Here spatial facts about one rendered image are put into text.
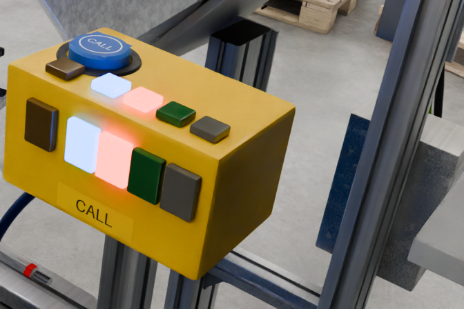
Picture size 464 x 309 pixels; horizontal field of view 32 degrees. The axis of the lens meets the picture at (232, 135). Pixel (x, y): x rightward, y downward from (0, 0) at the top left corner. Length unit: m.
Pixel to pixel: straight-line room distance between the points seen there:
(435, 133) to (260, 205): 0.58
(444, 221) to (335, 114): 2.17
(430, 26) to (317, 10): 2.81
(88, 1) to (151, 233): 0.43
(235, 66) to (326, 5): 2.68
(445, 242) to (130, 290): 0.36
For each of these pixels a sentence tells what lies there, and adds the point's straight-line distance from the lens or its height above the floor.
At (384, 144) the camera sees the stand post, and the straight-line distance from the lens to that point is 1.00.
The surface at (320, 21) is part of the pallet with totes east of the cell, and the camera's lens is 3.73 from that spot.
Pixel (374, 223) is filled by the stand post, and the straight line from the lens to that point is 1.03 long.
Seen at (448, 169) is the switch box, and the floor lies 0.82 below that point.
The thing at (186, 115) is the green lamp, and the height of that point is 1.08.
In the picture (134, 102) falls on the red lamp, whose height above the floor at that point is 1.08.
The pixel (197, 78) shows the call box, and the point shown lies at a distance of 0.54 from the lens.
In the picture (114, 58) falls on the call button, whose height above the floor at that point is 1.08.
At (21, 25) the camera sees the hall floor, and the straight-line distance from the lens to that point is 3.34.
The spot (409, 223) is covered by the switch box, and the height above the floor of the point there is 0.72.
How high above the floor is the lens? 1.30
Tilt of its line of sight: 28 degrees down
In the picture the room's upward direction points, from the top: 11 degrees clockwise
